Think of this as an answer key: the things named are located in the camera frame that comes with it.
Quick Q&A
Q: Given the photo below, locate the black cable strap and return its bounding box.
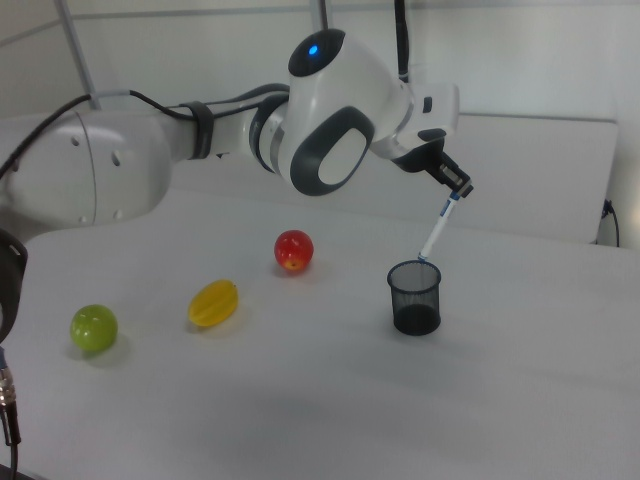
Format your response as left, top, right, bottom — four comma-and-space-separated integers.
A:
180, 100, 215, 160

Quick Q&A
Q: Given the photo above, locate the yellow plastic starfruit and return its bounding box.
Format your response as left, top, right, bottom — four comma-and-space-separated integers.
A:
187, 278, 240, 329

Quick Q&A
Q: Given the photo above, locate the blue white marker pen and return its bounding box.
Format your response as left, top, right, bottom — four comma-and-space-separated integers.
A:
416, 191, 462, 264

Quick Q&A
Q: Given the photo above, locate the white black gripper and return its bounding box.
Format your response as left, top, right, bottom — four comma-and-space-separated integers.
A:
392, 82, 475, 197

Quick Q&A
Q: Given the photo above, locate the green plastic apple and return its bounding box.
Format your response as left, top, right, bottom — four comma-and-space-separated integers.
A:
69, 304, 119, 353

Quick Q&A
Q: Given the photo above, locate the grey partition post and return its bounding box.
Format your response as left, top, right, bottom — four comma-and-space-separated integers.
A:
53, 0, 97, 99

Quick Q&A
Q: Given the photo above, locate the black gooseneck camera stand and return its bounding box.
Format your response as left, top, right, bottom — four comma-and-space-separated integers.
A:
392, 0, 413, 84

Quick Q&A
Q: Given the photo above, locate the red plastic apple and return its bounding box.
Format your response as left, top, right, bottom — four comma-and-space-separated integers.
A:
273, 229, 315, 274

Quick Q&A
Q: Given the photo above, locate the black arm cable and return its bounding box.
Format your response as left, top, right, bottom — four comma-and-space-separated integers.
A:
0, 83, 292, 177

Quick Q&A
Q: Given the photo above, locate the black mesh pen cup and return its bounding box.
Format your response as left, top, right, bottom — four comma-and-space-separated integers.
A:
387, 259, 443, 335

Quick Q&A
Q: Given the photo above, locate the thin black wall cable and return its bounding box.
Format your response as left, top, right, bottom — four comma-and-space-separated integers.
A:
601, 198, 622, 248

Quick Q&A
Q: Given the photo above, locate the metal cable connector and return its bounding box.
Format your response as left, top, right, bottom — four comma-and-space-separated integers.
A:
0, 343, 23, 480

